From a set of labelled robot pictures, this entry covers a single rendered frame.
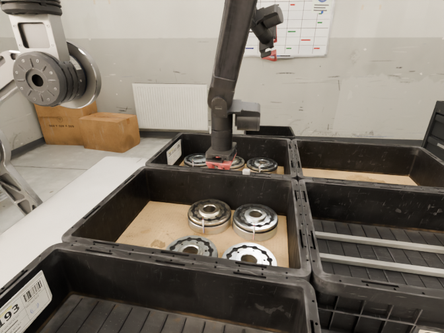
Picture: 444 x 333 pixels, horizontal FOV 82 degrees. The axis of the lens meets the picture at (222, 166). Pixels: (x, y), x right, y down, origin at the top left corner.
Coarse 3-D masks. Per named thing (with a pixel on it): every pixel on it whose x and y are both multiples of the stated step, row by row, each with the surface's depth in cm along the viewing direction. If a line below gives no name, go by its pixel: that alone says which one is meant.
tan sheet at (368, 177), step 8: (304, 168) 89; (312, 176) 84; (320, 176) 84; (328, 176) 84; (336, 176) 84; (344, 176) 84; (352, 176) 84; (360, 176) 84; (368, 176) 84; (376, 176) 84; (384, 176) 84; (392, 176) 84; (400, 176) 84; (408, 176) 84; (408, 184) 79; (416, 184) 79
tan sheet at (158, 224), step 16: (144, 208) 67; (160, 208) 67; (176, 208) 67; (144, 224) 61; (160, 224) 61; (176, 224) 61; (128, 240) 56; (144, 240) 56; (160, 240) 56; (224, 240) 56; (240, 240) 56; (272, 240) 56; (288, 256) 52
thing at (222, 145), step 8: (216, 136) 66; (224, 136) 66; (232, 136) 68; (216, 144) 67; (224, 144) 67; (232, 144) 69; (208, 152) 67; (216, 152) 67; (224, 152) 67; (232, 152) 68
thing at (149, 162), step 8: (176, 136) 90; (240, 136) 90; (248, 136) 90; (168, 144) 82; (288, 144) 82; (160, 152) 77; (288, 152) 76; (152, 160) 71; (192, 168) 66; (200, 168) 66; (208, 168) 66; (216, 168) 66; (280, 176) 62; (288, 176) 62; (296, 176) 62
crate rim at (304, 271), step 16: (224, 176) 63; (240, 176) 62; (256, 176) 62; (272, 176) 62; (112, 192) 55; (96, 208) 50; (80, 224) 45; (304, 224) 45; (64, 240) 41; (80, 240) 41; (96, 240) 41; (304, 240) 41; (160, 256) 38; (176, 256) 38; (192, 256) 38; (208, 256) 38; (304, 256) 38; (272, 272) 35; (288, 272) 35; (304, 272) 35
